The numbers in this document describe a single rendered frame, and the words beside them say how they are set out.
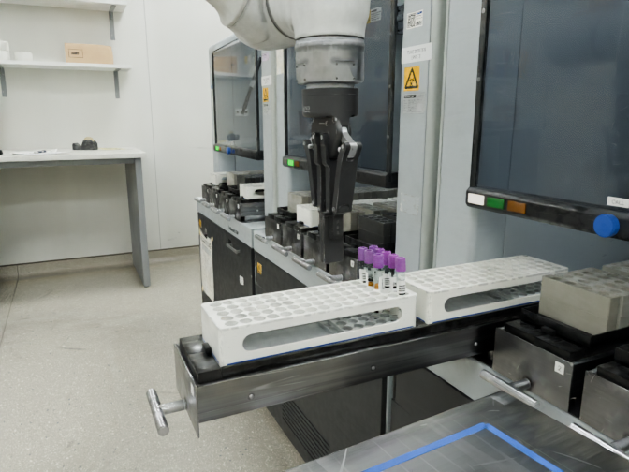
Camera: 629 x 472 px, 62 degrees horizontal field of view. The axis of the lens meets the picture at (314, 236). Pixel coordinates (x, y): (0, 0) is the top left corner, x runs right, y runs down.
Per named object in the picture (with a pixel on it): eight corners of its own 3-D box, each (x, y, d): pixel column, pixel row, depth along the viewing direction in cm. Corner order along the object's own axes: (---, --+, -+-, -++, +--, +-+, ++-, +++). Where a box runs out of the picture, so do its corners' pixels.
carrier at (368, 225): (390, 248, 120) (391, 223, 119) (383, 249, 119) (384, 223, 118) (364, 238, 130) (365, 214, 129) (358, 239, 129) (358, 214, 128)
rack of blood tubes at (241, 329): (380, 312, 86) (381, 275, 84) (416, 333, 77) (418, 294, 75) (201, 345, 73) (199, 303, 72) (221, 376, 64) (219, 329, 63)
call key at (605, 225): (597, 234, 69) (600, 212, 68) (619, 239, 66) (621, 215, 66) (591, 235, 68) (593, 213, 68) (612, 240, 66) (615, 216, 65)
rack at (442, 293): (521, 286, 99) (524, 254, 97) (566, 302, 90) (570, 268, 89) (389, 310, 86) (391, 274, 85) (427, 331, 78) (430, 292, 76)
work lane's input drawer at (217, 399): (524, 313, 103) (528, 270, 101) (586, 339, 91) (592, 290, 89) (144, 395, 73) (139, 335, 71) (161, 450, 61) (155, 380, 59)
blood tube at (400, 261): (394, 329, 77) (392, 257, 75) (402, 327, 78) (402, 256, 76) (401, 332, 76) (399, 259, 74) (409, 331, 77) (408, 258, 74)
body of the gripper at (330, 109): (291, 88, 71) (292, 156, 73) (318, 84, 63) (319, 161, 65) (340, 88, 74) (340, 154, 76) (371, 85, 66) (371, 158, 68)
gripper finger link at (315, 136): (315, 132, 69) (311, 131, 71) (315, 214, 72) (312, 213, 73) (342, 131, 71) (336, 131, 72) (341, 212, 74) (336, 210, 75)
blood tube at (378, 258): (377, 326, 78) (377, 257, 76) (371, 323, 80) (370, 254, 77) (385, 323, 79) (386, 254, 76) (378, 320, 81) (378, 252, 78)
